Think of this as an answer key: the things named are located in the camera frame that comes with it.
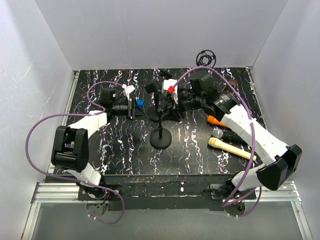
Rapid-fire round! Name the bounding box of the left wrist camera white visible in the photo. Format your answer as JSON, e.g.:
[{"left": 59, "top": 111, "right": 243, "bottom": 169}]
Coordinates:
[{"left": 121, "top": 84, "right": 136, "bottom": 101}]

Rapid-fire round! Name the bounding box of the black silver-grille microphone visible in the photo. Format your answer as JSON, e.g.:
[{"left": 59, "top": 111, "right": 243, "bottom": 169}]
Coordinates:
[{"left": 211, "top": 128, "right": 246, "bottom": 144}]

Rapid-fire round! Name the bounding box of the aluminium frame rail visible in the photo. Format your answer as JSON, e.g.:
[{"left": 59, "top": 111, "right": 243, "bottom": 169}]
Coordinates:
[{"left": 20, "top": 65, "right": 314, "bottom": 240}]

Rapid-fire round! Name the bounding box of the round base microphone stand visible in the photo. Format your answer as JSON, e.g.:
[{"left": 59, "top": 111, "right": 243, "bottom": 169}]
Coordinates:
[{"left": 144, "top": 80, "right": 169, "bottom": 123}]

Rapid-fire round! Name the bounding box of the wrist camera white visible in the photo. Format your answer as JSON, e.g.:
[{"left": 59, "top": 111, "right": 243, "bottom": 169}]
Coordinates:
[
  {"left": 161, "top": 79, "right": 178, "bottom": 104},
  {"left": 121, "top": 84, "right": 136, "bottom": 101}
]

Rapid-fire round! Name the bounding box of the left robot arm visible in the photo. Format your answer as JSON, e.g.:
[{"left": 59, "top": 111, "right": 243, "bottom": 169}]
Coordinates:
[{"left": 51, "top": 85, "right": 145, "bottom": 200}]

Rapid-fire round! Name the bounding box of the blue white small block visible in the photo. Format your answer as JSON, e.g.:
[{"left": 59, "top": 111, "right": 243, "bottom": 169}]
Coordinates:
[{"left": 136, "top": 99, "right": 145, "bottom": 109}]

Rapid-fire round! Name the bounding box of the orange microphone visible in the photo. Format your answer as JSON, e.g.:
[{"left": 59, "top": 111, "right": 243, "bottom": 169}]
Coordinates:
[{"left": 207, "top": 115, "right": 229, "bottom": 129}]

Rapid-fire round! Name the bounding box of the cream microphone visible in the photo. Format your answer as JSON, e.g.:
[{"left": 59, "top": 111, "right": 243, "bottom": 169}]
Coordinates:
[{"left": 208, "top": 137, "right": 251, "bottom": 160}]

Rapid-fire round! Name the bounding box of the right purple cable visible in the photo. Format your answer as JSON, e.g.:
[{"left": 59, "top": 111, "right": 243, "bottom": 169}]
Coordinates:
[{"left": 172, "top": 65, "right": 263, "bottom": 217}]

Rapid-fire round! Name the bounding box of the teal microphone tripod stand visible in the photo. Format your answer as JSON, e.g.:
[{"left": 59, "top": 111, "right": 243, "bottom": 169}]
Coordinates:
[{"left": 159, "top": 70, "right": 173, "bottom": 80}]

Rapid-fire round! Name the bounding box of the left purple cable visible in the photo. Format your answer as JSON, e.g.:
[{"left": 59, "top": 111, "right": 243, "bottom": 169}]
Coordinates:
[{"left": 24, "top": 81, "right": 126, "bottom": 225}]

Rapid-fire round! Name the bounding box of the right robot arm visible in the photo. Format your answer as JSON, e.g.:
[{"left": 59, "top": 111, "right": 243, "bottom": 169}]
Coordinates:
[{"left": 161, "top": 72, "right": 303, "bottom": 199}]

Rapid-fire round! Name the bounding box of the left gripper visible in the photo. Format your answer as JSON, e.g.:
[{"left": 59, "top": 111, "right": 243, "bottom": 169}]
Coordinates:
[{"left": 112, "top": 98, "right": 150, "bottom": 121}]

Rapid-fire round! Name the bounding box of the purple cable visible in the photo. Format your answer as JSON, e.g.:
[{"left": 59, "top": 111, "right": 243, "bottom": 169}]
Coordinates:
[
  {"left": 24, "top": 81, "right": 126, "bottom": 225},
  {"left": 172, "top": 65, "right": 263, "bottom": 217}
]

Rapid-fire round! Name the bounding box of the wooden metronome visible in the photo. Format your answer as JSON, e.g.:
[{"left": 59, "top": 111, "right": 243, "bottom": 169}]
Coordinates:
[{"left": 222, "top": 79, "right": 238, "bottom": 93}]

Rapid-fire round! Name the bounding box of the black marble pattern mat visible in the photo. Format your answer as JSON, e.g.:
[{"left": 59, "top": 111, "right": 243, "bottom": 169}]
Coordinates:
[{"left": 70, "top": 68, "right": 248, "bottom": 175}]

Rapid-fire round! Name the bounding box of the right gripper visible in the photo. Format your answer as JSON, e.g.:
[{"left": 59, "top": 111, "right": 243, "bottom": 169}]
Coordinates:
[{"left": 160, "top": 89, "right": 205, "bottom": 123}]

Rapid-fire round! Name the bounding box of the shock mount tripod stand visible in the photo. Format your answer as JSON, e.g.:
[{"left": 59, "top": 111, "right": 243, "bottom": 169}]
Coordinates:
[{"left": 195, "top": 49, "right": 217, "bottom": 68}]

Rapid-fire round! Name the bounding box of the orange microphone stand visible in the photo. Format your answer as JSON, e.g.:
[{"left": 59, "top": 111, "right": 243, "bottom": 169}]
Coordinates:
[{"left": 149, "top": 92, "right": 172, "bottom": 150}]

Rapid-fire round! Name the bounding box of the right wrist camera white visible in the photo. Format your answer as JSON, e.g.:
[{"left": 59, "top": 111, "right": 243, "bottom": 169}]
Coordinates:
[{"left": 161, "top": 79, "right": 178, "bottom": 104}]

